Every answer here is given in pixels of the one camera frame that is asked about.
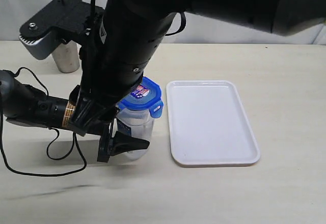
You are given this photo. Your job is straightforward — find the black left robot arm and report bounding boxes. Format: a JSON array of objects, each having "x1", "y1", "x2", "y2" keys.
[{"x1": 1, "y1": 70, "x2": 150, "y2": 162}]

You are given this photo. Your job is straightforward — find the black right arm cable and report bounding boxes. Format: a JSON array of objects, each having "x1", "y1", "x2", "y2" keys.
[{"x1": 88, "y1": 0, "x2": 186, "y2": 37}]

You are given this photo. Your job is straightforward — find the stainless steel tumbler cup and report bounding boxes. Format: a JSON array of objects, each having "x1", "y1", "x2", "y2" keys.
[{"x1": 51, "y1": 41, "x2": 80, "y2": 73}]

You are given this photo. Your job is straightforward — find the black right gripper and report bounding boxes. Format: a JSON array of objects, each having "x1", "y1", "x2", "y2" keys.
[{"x1": 69, "y1": 40, "x2": 143, "y2": 136}]

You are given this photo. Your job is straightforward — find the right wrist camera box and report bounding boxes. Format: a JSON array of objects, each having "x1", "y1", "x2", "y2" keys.
[{"x1": 19, "y1": 0, "x2": 91, "y2": 60}]

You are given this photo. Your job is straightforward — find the white rectangular plastic tray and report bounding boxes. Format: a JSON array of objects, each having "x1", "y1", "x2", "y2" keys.
[{"x1": 166, "y1": 80, "x2": 261, "y2": 167}]

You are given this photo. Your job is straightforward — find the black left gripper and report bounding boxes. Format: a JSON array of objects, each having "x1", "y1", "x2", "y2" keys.
[{"x1": 97, "y1": 121, "x2": 149, "y2": 162}]

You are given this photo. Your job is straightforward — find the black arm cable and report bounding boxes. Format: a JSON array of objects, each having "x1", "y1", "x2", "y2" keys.
[
  {"x1": 0, "y1": 67, "x2": 87, "y2": 177},
  {"x1": 88, "y1": 0, "x2": 186, "y2": 37}
]

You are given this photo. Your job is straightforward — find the white backdrop curtain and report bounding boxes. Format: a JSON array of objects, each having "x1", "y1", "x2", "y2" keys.
[{"x1": 1, "y1": 0, "x2": 325, "y2": 45}]

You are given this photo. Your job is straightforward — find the clear plastic pitcher container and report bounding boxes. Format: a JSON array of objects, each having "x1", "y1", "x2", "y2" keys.
[{"x1": 116, "y1": 108, "x2": 155, "y2": 161}]

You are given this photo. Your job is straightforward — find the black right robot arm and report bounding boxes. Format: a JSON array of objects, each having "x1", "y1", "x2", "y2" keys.
[{"x1": 69, "y1": 0, "x2": 325, "y2": 135}]

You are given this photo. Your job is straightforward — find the blue plastic lid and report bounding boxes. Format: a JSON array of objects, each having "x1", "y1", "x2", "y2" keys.
[{"x1": 118, "y1": 76, "x2": 164, "y2": 119}]

